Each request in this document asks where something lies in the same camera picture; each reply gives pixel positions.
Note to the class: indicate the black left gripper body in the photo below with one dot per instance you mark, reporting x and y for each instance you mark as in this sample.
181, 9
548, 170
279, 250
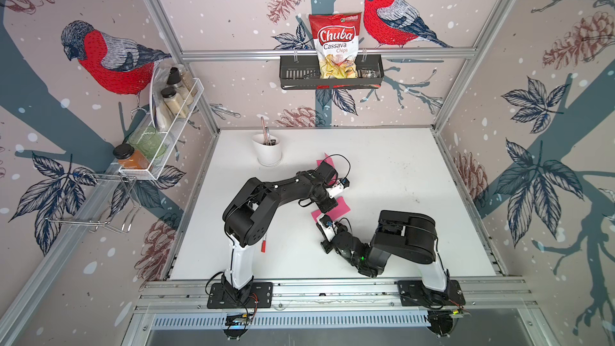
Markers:
324, 203

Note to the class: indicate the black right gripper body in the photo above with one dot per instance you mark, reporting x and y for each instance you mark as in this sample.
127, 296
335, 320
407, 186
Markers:
327, 248

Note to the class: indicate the pink square paper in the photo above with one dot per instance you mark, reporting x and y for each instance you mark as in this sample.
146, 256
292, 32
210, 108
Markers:
328, 163
336, 213

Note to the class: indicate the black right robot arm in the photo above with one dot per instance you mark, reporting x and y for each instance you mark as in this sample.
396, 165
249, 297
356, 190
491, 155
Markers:
410, 236

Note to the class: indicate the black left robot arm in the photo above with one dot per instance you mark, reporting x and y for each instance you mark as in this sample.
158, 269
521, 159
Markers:
249, 215

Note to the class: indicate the white cup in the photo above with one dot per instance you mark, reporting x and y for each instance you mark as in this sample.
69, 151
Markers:
268, 155

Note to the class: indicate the pink pen in cup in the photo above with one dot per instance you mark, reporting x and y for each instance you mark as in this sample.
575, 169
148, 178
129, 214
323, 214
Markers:
266, 135

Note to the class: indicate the Chuba cassava chips bag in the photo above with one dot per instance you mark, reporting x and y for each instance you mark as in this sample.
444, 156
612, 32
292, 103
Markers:
336, 39

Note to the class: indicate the beige spice bottle black cap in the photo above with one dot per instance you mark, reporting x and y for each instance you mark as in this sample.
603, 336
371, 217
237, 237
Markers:
175, 103

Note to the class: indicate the green glass jar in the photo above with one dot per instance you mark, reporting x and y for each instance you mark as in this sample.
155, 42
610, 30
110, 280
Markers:
149, 142

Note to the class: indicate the orange spice jar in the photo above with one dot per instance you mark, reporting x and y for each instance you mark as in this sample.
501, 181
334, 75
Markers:
130, 158

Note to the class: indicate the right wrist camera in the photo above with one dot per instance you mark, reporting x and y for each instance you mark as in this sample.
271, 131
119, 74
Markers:
327, 228

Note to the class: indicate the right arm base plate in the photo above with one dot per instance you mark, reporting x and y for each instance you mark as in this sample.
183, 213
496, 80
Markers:
413, 293

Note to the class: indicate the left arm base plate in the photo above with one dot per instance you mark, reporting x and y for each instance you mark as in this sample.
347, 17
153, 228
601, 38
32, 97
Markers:
255, 295

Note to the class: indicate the black wire basket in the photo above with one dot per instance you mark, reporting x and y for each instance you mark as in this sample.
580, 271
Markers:
308, 73

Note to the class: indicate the aluminium mounting rail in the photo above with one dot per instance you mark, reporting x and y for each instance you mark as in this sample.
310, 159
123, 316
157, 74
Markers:
324, 295

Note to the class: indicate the white wire shelf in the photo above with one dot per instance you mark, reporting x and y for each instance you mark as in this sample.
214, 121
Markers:
160, 117

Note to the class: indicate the chrome wire hook rack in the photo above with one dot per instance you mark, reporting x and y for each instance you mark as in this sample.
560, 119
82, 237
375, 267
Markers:
111, 205

